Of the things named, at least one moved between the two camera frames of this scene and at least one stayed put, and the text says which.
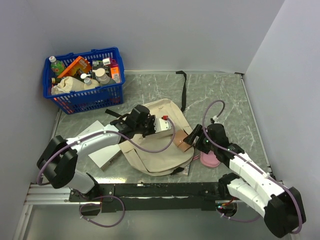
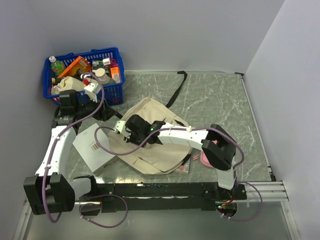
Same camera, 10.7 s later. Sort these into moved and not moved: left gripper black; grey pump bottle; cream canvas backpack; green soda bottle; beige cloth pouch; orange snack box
Moved: left gripper black; cream canvas backpack
Not moved: beige cloth pouch; green soda bottle; orange snack box; grey pump bottle
